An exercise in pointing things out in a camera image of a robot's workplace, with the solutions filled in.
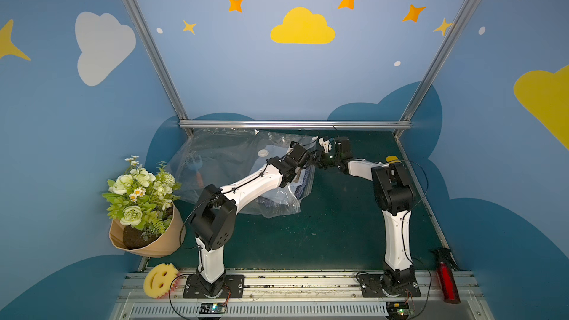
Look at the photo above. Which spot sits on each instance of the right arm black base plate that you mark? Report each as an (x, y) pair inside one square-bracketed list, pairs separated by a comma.
[(388, 285)]

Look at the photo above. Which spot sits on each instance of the white vacuum bag valve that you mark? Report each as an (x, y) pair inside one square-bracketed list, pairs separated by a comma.
[(263, 153)]

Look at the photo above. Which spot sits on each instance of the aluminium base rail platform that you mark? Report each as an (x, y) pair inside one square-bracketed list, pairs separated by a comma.
[(296, 294)]

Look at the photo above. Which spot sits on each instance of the clear plastic vacuum bag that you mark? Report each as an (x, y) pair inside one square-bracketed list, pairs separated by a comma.
[(229, 155)]

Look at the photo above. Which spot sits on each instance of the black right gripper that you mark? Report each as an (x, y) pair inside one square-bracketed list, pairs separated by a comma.
[(324, 148)]

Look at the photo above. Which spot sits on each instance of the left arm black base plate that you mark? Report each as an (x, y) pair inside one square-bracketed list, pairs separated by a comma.
[(231, 286)]

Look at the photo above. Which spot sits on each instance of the right green circuit board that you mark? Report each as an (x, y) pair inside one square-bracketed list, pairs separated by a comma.
[(398, 311)]

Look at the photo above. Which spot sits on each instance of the right aluminium frame post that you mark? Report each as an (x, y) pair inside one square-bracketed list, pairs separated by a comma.
[(461, 20)]

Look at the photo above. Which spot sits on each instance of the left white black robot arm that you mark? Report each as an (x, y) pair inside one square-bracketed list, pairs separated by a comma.
[(214, 216)]

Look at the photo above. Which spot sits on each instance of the left aluminium frame post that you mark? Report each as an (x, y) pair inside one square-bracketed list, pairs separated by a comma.
[(157, 61)]

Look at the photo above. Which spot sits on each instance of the teal hand rake wooden handle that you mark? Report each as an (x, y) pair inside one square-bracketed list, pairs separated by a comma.
[(194, 164)]

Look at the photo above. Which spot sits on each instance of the red spray bottle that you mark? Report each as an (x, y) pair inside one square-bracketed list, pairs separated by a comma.
[(445, 267)]

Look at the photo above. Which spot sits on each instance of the green circuit board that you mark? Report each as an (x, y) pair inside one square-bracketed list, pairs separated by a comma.
[(398, 311), (212, 309)]

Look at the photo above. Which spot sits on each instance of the aluminium frame post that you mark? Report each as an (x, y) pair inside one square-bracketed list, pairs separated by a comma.
[(157, 61), (461, 20)]

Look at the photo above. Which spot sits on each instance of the yellow smiley face sponge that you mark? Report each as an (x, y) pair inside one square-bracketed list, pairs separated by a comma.
[(160, 281)]

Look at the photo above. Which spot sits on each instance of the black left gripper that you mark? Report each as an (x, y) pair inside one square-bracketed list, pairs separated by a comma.
[(307, 153)]

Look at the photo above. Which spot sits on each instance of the horizontal aluminium frame rail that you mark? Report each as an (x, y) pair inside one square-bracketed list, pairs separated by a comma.
[(298, 125)]

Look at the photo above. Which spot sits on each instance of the flower bouquet in paper wrap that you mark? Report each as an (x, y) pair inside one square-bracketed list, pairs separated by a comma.
[(145, 220)]

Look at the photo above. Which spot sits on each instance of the light blue shirt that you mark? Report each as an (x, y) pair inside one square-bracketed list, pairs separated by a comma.
[(289, 173)]

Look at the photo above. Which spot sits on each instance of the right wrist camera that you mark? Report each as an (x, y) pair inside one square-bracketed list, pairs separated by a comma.
[(340, 144)]

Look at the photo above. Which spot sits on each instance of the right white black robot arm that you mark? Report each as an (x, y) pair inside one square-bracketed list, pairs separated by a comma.
[(395, 197)]

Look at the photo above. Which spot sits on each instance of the yellow toy shovel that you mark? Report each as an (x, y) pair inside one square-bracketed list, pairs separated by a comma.
[(392, 158)]

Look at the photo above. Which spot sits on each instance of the left green circuit board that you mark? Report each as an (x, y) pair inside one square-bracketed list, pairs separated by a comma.
[(212, 309)]

